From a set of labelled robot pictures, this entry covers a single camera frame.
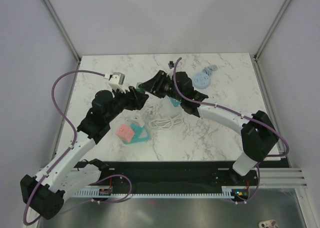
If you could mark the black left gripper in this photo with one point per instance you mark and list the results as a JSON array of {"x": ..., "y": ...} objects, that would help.
[{"x": 135, "y": 100}]

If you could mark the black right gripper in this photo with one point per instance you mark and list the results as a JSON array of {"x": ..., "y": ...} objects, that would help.
[{"x": 154, "y": 85}]

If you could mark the green plug adapter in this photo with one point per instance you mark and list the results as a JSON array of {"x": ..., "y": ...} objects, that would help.
[{"x": 139, "y": 88}]

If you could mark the white charger plug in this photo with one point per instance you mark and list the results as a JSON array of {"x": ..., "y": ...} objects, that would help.
[{"x": 137, "y": 119}]

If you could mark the blue rectangular power strip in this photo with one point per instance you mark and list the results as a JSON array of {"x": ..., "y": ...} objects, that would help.
[{"x": 175, "y": 102}]

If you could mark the teal triangular power strip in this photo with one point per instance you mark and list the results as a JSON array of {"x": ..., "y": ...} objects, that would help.
[{"x": 141, "y": 134}]

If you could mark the pink cube socket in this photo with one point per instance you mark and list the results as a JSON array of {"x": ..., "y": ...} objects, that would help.
[{"x": 125, "y": 133}]

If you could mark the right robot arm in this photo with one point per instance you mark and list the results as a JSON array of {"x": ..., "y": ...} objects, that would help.
[{"x": 256, "y": 130}]

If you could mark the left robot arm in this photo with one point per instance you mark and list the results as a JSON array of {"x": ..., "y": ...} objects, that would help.
[{"x": 44, "y": 192}]

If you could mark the blue round power strip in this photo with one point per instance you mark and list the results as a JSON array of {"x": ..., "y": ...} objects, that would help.
[{"x": 201, "y": 80}]

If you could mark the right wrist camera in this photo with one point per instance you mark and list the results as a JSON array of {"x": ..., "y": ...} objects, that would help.
[{"x": 171, "y": 66}]

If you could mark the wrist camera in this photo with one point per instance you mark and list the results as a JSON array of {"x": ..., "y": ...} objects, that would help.
[
  {"x": 171, "y": 66},
  {"x": 116, "y": 81}
]

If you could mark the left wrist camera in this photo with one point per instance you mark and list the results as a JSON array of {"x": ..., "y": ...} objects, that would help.
[{"x": 116, "y": 81}]

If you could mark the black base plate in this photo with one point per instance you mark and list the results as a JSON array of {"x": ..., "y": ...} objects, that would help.
[{"x": 175, "y": 176}]

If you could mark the right aluminium frame post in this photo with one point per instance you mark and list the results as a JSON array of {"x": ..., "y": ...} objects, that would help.
[{"x": 271, "y": 30}]

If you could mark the aluminium frame post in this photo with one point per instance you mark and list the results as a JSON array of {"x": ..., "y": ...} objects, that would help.
[
  {"x": 61, "y": 29},
  {"x": 271, "y": 30}
]

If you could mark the white cable duct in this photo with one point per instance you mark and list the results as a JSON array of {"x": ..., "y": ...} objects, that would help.
[{"x": 103, "y": 192}]

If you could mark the left aluminium frame post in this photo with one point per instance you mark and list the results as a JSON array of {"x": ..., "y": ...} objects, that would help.
[{"x": 61, "y": 29}]

